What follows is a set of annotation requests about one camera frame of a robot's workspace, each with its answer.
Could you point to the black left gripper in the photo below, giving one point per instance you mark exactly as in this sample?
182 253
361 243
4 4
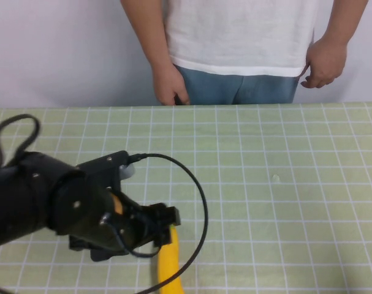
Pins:
133 223

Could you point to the yellow banana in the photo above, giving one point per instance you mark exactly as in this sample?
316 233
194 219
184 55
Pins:
168 263

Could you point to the person's right forearm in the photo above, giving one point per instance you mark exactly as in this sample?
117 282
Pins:
146 30

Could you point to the person's left forearm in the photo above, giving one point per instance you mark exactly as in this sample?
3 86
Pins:
342 18

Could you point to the person's right hand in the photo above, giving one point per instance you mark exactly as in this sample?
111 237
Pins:
168 84

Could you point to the person's left hand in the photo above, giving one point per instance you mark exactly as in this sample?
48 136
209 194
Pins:
326 64

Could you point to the green grid tablecloth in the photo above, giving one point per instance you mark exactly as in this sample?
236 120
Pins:
265 183

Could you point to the blue jeans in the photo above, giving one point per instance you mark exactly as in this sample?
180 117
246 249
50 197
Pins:
216 90

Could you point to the white t-shirt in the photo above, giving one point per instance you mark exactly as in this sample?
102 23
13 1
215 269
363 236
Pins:
234 33

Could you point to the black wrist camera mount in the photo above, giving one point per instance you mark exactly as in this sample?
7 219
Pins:
106 165

